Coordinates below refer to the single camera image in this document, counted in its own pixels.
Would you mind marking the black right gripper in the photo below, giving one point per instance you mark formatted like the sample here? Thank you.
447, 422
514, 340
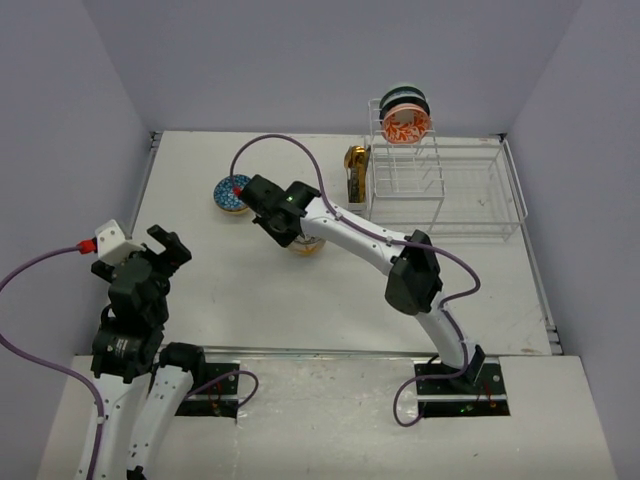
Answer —
283, 238

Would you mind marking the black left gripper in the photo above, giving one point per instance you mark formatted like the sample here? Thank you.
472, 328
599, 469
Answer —
176, 252

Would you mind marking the blue triangle pattern bowl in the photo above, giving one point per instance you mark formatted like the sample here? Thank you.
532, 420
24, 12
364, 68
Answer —
224, 191

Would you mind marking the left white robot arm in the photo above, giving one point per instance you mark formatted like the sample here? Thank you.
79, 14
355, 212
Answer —
140, 380

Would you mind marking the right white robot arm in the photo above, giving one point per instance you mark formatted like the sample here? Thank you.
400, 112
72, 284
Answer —
408, 262

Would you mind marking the white perforated cutlery holder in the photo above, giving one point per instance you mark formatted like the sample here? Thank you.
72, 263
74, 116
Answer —
360, 209

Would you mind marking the gold utensil in holder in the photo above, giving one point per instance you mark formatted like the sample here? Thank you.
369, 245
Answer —
356, 162

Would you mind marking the pink rim bowl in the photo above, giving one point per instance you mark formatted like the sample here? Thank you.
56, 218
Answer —
406, 124

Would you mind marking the teal rim back bowl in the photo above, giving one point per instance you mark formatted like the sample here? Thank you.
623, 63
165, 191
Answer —
402, 90

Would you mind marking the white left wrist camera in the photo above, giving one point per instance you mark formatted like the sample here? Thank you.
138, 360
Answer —
114, 245

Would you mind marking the aluminium table edge rail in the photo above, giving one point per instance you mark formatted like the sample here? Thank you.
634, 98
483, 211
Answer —
140, 188

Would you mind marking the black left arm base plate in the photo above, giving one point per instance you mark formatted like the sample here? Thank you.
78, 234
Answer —
217, 396

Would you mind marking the white wire dish rack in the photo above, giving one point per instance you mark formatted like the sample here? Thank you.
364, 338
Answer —
445, 186

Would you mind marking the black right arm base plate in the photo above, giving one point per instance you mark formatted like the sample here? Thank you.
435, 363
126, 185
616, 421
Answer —
487, 397

